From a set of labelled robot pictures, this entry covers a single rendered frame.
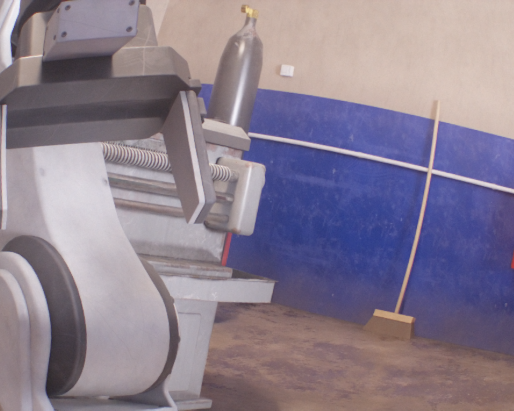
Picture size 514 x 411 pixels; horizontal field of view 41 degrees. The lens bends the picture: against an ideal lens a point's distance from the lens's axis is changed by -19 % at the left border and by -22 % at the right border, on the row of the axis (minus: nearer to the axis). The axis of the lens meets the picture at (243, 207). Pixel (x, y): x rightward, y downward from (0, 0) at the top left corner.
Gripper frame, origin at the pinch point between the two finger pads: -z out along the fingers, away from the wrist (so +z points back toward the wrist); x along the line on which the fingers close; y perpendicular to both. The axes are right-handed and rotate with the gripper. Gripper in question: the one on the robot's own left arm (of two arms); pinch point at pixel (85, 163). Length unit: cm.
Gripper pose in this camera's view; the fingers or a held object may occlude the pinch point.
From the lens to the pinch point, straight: 38.6
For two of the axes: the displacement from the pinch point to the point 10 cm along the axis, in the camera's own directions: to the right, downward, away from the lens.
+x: -9.1, 0.3, -4.0
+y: 3.3, -5.2, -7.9
